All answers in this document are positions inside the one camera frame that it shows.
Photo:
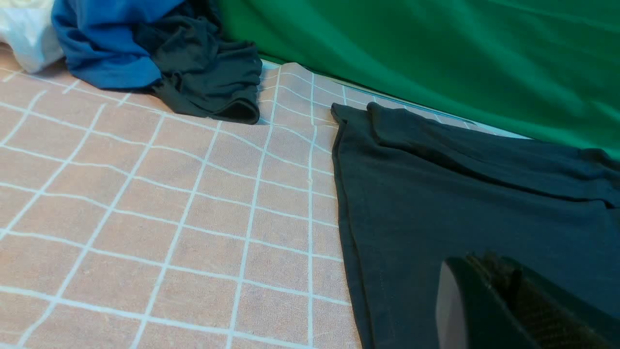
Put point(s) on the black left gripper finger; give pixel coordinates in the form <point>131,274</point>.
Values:
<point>492,302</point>

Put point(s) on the blue crumpled garment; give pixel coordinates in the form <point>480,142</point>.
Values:
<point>97,40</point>

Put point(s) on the pink checkered tablecloth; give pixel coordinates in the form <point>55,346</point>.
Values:
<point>127,226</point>

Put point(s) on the gray long-sleeved shirt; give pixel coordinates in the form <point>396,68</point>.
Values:
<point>413,192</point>

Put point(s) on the green backdrop cloth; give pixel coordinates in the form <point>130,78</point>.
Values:
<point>545,69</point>

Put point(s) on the dark gray crumpled garment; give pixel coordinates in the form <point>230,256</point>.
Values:
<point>202,74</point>

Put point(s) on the white crumpled garment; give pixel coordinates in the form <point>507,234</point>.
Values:
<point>26,27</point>

